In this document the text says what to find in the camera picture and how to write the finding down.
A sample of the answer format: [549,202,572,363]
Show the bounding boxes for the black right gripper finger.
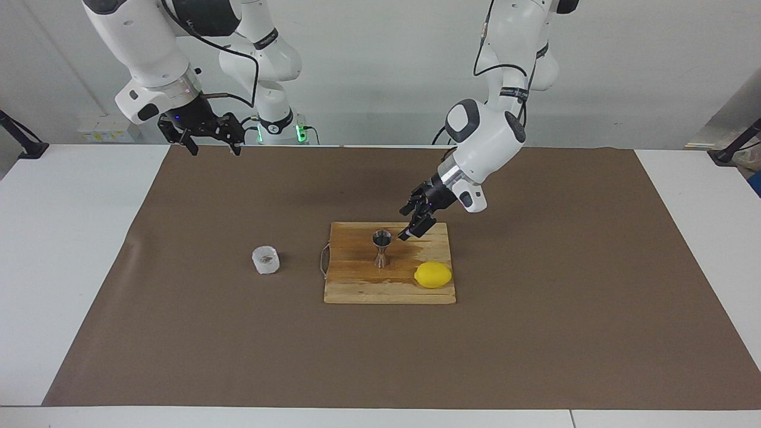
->
[158,116,199,156]
[215,113,246,156]

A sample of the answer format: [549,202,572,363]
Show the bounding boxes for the wooden cutting board, metal handle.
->
[320,222,457,305]

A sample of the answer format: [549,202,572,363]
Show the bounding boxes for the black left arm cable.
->
[473,0,536,128]

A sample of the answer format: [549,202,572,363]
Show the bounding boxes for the black camera stand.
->
[0,110,49,160]
[707,118,761,166]

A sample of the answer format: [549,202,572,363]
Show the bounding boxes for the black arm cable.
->
[473,0,536,128]
[159,0,262,109]

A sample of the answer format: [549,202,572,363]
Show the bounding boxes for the brown paper table mat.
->
[42,146,761,411]

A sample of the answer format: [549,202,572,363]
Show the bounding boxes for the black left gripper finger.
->
[397,209,438,241]
[400,184,430,216]

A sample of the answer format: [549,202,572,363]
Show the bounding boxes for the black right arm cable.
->
[159,0,262,109]

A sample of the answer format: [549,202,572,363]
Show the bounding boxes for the white cardboard boxes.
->
[77,114,143,143]

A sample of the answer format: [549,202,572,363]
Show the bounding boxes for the yellow lemon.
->
[414,262,453,289]

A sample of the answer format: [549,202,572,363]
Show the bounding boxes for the small clear plastic cup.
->
[251,245,281,275]

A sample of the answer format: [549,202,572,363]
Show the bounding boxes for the steel double jigger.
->
[372,230,393,268]

